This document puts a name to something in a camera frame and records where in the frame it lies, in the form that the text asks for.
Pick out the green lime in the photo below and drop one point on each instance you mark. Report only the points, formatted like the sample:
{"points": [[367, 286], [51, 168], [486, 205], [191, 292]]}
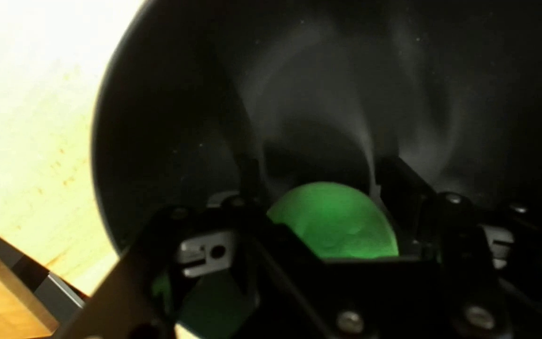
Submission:
{"points": [[339, 219]]}

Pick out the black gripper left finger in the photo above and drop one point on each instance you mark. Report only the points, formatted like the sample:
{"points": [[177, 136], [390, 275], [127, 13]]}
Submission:
{"points": [[147, 192]]}

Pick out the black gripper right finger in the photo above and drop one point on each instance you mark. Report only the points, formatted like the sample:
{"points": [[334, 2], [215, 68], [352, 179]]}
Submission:
{"points": [[445, 228]]}

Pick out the black bowl far right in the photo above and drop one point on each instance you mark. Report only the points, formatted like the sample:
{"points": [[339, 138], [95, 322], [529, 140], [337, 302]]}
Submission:
{"points": [[207, 96]]}

